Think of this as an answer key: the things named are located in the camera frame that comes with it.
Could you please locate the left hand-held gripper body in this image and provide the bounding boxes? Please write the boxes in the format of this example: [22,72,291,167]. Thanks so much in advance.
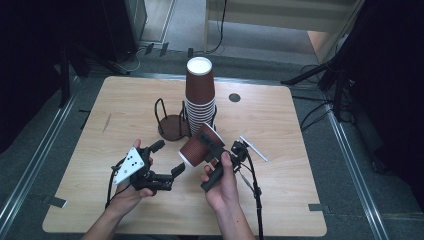
[111,146,175,193]

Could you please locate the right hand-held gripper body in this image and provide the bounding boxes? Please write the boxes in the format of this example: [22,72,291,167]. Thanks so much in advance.
[200,134,269,193]

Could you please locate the brown ribbed single cup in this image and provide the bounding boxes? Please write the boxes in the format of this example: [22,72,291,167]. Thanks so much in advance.
[178,122,226,169]

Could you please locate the stack of brown paper cups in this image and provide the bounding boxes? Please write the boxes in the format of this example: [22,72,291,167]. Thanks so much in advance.
[185,56,218,137]

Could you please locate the person's right hand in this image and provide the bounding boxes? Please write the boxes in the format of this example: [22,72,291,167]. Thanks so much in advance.
[200,151,241,213]

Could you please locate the person's left hand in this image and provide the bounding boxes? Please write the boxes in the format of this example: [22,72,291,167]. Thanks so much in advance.
[105,139,158,213]

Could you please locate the grey floor tape piece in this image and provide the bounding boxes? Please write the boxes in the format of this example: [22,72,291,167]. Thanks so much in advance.
[41,195,68,209]

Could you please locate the dark floor tape piece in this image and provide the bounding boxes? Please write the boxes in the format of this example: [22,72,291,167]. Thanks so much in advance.
[308,203,331,215]

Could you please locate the black stand leg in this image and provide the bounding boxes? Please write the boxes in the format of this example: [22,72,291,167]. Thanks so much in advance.
[58,43,73,109]

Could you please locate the black cabinet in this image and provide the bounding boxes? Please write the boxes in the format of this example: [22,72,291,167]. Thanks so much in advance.
[99,0,148,63]

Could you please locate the black tripod stand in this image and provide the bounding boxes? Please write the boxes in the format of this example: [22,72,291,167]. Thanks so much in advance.
[279,43,354,121]

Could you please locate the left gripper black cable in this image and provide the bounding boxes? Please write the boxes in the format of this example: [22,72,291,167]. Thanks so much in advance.
[105,159,133,210]

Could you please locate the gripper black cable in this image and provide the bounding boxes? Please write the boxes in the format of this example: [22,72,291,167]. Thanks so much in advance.
[233,141,266,240]
[105,159,133,210]

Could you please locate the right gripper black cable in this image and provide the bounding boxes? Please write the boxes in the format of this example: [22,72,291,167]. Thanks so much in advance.
[233,141,266,240]

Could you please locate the white floor cable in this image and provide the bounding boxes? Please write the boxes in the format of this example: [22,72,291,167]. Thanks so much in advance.
[122,46,148,74]

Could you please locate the metal floor rail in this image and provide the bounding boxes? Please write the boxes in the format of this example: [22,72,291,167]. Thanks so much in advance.
[324,103,389,240]
[0,74,81,231]

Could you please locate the black hanging cable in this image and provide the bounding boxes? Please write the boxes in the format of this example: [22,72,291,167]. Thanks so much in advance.
[193,0,228,56]

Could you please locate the black floor cable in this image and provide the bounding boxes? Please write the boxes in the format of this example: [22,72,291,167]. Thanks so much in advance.
[299,99,332,132]

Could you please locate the pale furniture frame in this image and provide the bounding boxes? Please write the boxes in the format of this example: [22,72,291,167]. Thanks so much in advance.
[203,0,365,65]

